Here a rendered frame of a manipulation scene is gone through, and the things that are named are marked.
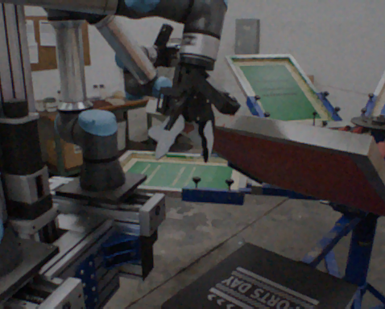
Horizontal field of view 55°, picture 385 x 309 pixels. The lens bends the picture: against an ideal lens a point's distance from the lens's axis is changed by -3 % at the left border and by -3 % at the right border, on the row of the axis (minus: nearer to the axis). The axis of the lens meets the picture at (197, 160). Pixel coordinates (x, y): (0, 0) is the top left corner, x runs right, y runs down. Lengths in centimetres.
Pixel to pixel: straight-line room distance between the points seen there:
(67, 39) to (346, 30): 466
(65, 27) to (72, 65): 12
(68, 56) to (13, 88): 23
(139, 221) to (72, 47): 59
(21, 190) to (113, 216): 31
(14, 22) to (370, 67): 483
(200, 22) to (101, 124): 56
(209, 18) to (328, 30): 497
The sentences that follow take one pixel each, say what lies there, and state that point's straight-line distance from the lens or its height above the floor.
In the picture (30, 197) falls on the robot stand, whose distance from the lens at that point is 110.
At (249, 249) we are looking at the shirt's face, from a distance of 149.
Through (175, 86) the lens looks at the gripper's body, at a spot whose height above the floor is 163.
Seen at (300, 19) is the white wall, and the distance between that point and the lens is 585.
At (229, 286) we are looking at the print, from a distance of 130.
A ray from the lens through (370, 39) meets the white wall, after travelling 549.
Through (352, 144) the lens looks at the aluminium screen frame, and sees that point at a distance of 75.
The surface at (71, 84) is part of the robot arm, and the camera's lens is 130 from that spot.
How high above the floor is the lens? 174
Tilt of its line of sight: 19 degrees down
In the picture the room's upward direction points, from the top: straight up
